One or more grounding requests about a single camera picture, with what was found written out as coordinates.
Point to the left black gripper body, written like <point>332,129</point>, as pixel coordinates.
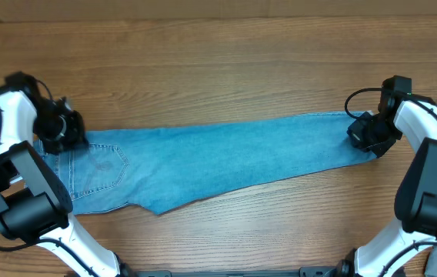
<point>59,134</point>

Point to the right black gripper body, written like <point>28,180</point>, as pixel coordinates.
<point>374,133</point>

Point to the light blue denim jeans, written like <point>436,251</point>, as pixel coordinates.
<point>161,169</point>

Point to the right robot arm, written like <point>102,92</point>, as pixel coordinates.
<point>414,228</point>

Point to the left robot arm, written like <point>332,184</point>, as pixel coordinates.
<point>35,206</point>

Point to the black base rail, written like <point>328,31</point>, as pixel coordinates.
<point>311,271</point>

